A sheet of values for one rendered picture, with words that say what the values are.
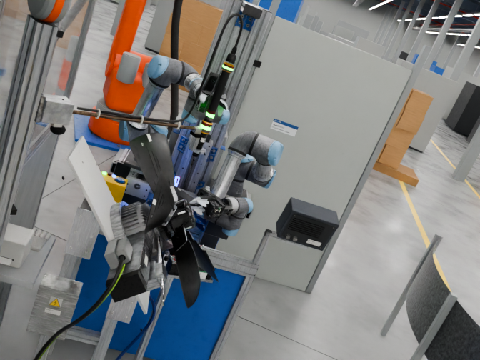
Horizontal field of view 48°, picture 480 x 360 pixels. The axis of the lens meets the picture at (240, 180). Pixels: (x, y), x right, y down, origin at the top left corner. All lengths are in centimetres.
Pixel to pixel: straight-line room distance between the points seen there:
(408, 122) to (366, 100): 611
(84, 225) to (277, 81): 223
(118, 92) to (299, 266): 284
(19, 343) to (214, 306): 106
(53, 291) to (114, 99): 412
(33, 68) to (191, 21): 862
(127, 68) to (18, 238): 399
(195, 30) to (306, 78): 636
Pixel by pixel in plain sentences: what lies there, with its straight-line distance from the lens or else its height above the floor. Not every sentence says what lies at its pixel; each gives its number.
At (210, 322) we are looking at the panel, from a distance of 298.
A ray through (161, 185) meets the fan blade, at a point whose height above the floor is 139.
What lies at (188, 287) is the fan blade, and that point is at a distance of 205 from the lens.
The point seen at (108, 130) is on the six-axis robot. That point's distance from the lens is 615.
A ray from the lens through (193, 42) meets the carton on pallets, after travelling 1020.
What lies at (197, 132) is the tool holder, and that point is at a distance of 208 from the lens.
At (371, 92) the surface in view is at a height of 175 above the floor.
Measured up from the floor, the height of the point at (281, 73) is 165.
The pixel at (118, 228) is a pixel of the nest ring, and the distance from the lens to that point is 207.
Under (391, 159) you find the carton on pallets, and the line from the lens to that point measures 1036.
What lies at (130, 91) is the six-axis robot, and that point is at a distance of 607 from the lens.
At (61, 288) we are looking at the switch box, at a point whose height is 84.
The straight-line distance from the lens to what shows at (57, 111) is 175.
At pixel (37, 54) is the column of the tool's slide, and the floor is 171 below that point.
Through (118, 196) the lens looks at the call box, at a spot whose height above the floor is 102.
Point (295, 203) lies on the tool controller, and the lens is 265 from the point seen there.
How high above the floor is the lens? 209
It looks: 19 degrees down
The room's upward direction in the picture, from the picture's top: 22 degrees clockwise
